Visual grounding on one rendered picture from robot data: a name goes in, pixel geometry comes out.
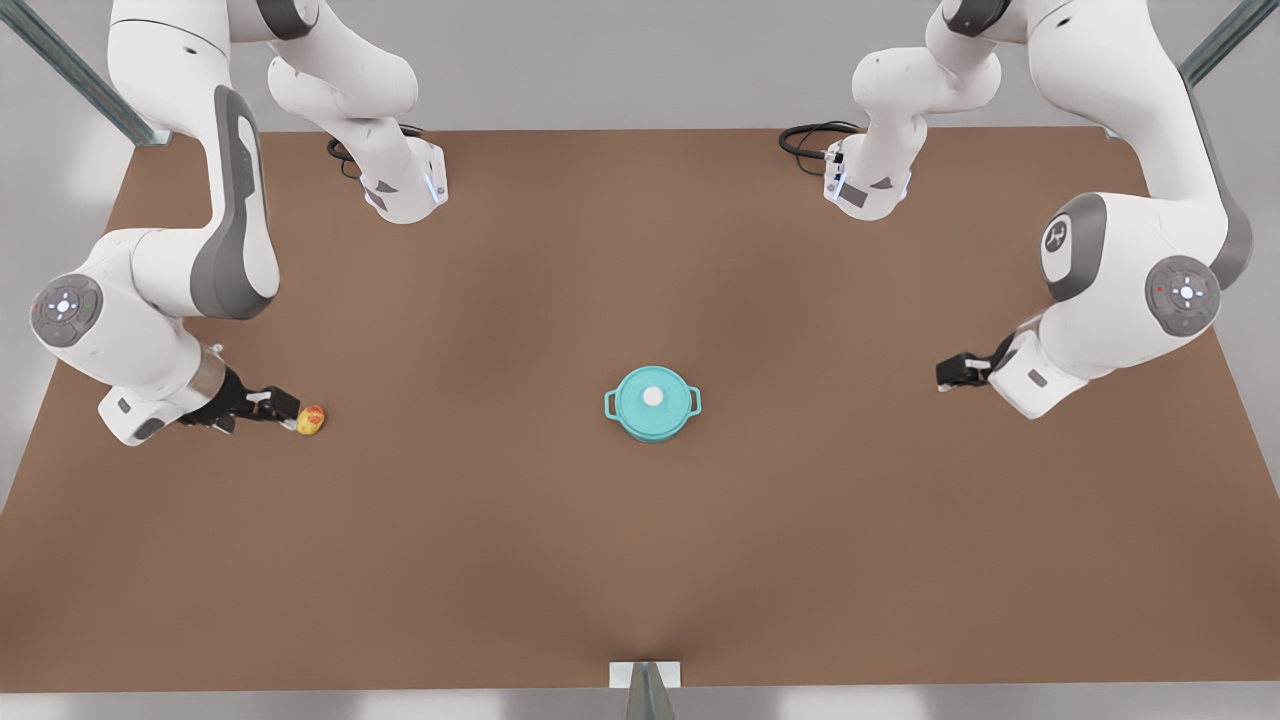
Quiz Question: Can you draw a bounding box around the teal pot lid white knob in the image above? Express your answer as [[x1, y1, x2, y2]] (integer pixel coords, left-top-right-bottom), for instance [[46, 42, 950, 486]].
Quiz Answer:
[[614, 366, 691, 429]]

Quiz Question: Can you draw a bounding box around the teal pot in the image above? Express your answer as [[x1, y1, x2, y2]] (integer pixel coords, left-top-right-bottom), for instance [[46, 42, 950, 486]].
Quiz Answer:
[[604, 388, 703, 444]]

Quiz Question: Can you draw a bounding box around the black cable loop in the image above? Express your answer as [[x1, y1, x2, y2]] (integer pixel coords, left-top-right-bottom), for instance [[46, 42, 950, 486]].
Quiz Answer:
[[327, 124, 425, 181], [779, 121, 867, 178]]

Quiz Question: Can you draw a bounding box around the silver frame post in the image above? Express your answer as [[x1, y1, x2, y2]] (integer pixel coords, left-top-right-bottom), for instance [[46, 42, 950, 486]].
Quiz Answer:
[[0, 0, 173, 148], [609, 661, 682, 720], [1104, 0, 1280, 141]]

